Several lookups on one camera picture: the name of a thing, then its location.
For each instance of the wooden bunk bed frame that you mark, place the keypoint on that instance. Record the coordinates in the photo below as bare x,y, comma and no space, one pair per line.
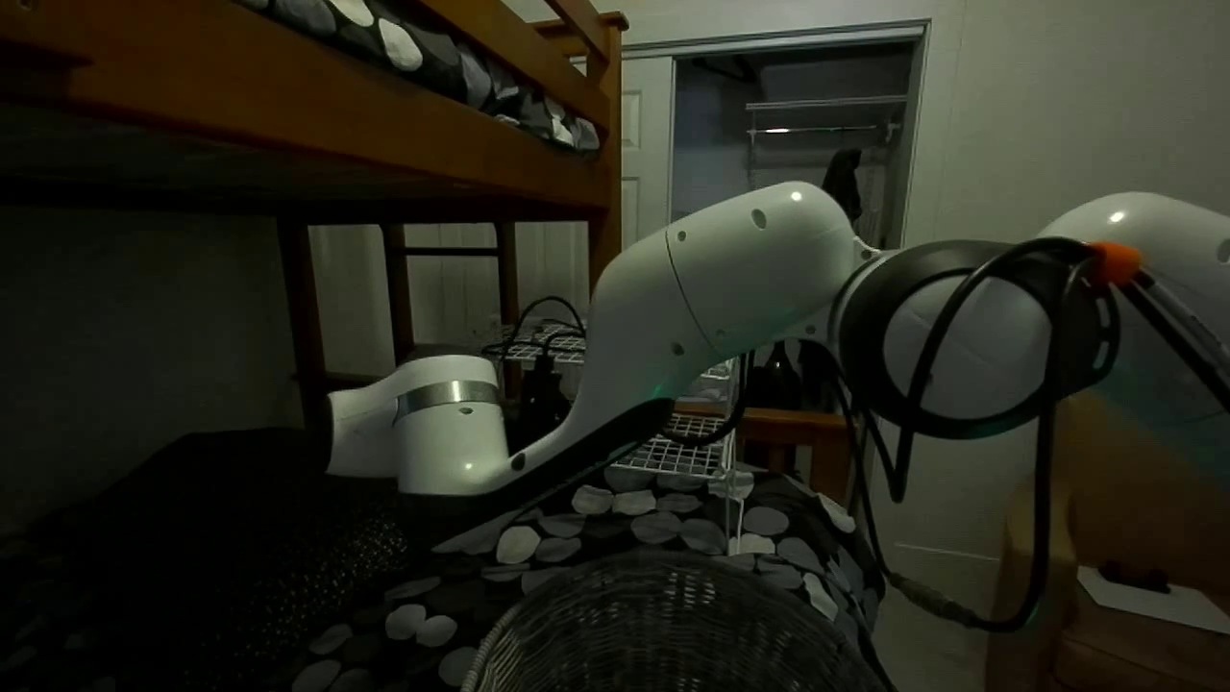
322,102

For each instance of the wooden nightstand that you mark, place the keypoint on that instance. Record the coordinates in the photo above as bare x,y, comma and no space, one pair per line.
1156,513

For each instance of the small wooden table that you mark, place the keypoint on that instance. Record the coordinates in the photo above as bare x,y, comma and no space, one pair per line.
793,426

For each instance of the black bag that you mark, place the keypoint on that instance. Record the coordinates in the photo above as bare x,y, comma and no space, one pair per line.
784,377

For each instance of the open closet with shelf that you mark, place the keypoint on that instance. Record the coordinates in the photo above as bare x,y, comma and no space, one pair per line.
820,108

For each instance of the dark hanging garment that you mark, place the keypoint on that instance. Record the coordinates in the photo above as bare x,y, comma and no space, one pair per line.
845,179

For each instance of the woven wicker basket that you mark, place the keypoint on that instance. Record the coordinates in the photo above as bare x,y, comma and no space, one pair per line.
665,630

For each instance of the black duvet with grey spots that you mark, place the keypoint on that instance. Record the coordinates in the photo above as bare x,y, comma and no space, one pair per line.
618,513

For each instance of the white paper sheet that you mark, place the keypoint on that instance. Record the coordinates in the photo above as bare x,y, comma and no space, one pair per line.
1156,604

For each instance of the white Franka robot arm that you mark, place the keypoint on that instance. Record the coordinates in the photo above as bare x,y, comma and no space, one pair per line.
715,281

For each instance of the spotted duvet on bunk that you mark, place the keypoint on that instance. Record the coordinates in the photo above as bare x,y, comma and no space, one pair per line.
398,43

